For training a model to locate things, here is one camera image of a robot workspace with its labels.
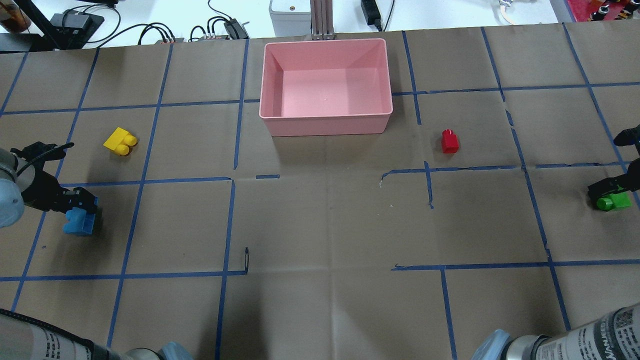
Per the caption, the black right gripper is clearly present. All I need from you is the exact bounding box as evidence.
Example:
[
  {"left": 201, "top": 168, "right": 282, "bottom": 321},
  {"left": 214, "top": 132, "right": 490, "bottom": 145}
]
[{"left": 587, "top": 125, "right": 640, "bottom": 204}]

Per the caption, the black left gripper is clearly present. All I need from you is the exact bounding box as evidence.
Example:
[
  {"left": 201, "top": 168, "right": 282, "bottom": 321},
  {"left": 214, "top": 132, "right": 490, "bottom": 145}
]
[{"left": 10, "top": 141, "right": 99, "bottom": 215}]

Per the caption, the green toy block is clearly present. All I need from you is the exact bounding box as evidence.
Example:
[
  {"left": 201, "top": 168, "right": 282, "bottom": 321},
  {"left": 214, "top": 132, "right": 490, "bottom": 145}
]
[{"left": 595, "top": 191, "right": 633, "bottom": 212}]

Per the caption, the blue toy block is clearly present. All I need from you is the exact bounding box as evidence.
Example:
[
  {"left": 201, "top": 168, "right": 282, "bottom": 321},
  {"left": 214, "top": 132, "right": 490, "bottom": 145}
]
[{"left": 62, "top": 207, "right": 98, "bottom": 236}]

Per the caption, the yellow toy block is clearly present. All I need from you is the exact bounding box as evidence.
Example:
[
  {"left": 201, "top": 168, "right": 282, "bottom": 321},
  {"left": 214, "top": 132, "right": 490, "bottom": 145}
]
[{"left": 103, "top": 127, "right": 138, "bottom": 157}]

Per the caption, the red toy block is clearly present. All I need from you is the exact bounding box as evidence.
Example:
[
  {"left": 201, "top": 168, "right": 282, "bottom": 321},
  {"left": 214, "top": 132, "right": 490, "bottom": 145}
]
[{"left": 441, "top": 129, "right": 460, "bottom": 154}]

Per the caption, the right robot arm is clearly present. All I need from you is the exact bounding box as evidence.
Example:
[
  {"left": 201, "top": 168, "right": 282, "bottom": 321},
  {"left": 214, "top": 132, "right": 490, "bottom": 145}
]
[{"left": 471, "top": 159, "right": 640, "bottom": 360}]

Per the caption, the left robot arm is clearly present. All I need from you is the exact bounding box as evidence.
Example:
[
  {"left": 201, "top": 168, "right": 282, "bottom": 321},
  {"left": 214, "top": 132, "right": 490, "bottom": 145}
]
[{"left": 0, "top": 141, "right": 192, "bottom": 360}]

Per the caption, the pink plastic box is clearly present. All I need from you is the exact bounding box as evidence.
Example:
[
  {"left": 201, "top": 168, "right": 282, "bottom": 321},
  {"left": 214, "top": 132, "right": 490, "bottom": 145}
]
[{"left": 259, "top": 38, "right": 394, "bottom": 137}]

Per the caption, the grey box device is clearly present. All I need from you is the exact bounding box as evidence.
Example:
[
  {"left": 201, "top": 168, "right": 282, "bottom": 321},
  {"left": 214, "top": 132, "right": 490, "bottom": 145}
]
[{"left": 269, "top": 0, "right": 312, "bottom": 37}]

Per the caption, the black device with stand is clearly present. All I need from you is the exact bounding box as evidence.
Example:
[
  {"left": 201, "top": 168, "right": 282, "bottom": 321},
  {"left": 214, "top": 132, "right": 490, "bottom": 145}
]
[{"left": 0, "top": 0, "right": 118, "bottom": 54}]

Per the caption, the black power adapter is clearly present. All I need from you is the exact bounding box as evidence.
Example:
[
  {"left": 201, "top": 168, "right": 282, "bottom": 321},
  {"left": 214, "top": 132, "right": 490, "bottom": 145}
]
[{"left": 359, "top": 0, "right": 382, "bottom": 31}]

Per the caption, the black cables bundle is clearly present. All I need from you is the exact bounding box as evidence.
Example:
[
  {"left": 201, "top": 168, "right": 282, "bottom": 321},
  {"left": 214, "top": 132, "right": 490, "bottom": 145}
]
[{"left": 75, "top": 0, "right": 251, "bottom": 47}]

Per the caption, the aluminium frame post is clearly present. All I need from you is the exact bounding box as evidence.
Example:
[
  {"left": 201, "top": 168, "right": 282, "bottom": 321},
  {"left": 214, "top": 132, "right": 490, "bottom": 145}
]
[{"left": 310, "top": 0, "right": 335, "bottom": 41}]

